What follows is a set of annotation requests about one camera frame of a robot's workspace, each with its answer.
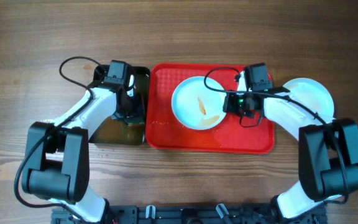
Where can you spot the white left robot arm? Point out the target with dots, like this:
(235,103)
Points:
(56,166)

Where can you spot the black water basin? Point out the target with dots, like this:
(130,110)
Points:
(130,131)

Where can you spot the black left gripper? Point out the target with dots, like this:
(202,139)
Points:
(137,111)

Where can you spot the pale plate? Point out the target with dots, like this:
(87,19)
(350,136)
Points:
(312,94)

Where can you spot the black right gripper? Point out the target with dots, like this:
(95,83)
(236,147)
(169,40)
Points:
(230,106)

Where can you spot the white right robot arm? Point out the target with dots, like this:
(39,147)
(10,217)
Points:
(327,151)

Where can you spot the red plastic tray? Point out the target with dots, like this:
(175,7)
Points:
(233,134)

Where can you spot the plate with ketchup streak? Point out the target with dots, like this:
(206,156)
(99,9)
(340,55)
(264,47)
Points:
(197,103)

